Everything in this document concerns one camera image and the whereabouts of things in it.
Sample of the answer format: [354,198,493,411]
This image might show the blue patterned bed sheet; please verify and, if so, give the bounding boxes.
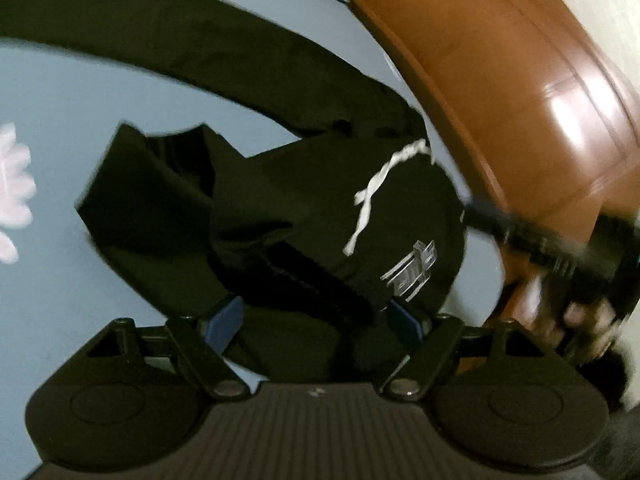
[0,0,507,480]

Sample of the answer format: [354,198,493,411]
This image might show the person's right hand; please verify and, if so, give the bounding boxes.
[532,278,620,365]

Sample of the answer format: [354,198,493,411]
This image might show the black sweatpants with drawstring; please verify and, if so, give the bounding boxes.
[1,0,465,382]

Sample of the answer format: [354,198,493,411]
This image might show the wooden headboard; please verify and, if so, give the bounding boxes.
[352,0,639,240]

